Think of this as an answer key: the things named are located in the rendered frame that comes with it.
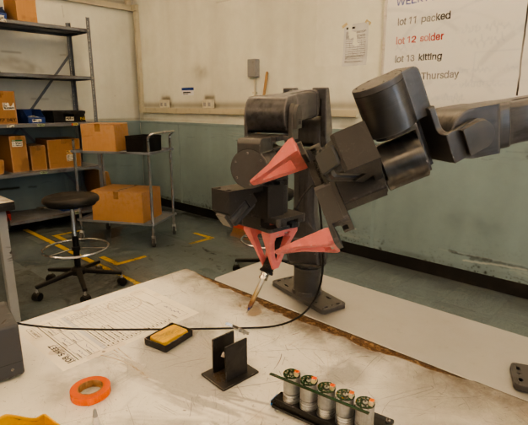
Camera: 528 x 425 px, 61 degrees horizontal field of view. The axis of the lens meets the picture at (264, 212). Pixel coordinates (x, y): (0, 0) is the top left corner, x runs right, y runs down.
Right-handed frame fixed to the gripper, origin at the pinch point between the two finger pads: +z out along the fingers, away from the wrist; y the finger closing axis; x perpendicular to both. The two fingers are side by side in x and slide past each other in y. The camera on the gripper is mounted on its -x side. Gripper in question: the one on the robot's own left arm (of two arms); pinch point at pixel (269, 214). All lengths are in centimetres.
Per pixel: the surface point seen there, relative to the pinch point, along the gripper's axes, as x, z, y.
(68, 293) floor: 195, 177, -63
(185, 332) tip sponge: 28.7, 28.3, 6.6
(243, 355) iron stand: 20.3, 15.5, 14.4
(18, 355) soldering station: 9.4, 48.5, 3.1
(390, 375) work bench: 28.7, -5.2, 25.0
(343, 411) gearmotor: 11.1, 1.2, 25.6
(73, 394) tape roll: 8.8, 39.2, 11.9
